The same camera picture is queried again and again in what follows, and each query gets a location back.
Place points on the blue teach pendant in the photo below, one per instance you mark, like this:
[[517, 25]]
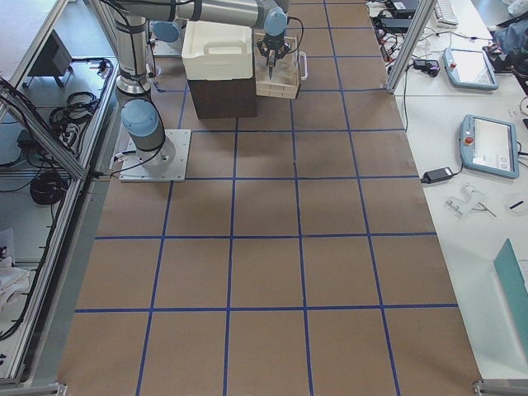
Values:
[[469, 69], [490, 146]]

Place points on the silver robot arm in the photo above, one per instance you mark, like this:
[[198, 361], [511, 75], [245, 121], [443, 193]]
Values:
[[167, 31], [138, 114]]

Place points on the light wooden drawer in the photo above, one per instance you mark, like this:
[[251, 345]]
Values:
[[287, 75]]

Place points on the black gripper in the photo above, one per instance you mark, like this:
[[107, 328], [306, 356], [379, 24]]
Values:
[[272, 44]]

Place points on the teal box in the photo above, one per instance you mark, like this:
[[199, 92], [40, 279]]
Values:
[[511, 279]]

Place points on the black monitor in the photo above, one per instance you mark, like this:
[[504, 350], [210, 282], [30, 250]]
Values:
[[54, 60]]

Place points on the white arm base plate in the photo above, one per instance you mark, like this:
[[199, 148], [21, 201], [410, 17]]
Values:
[[167, 49], [168, 165]]

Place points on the aluminium frame post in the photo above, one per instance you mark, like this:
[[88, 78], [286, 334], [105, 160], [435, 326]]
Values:
[[415, 30]]

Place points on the black power adapter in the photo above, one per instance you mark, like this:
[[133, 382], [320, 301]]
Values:
[[437, 175]]

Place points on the white plastic tray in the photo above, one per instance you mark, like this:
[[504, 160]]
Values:
[[217, 52]]

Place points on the white cloth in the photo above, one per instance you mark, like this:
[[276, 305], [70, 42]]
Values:
[[15, 281]]

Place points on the blue teach pendant far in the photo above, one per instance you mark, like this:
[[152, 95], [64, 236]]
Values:
[[469, 69]]

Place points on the blue teach pendant near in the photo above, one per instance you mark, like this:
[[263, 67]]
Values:
[[490, 146]]

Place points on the dark wooden cabinet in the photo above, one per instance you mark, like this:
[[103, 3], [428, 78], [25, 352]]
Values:
[[220, 99]]

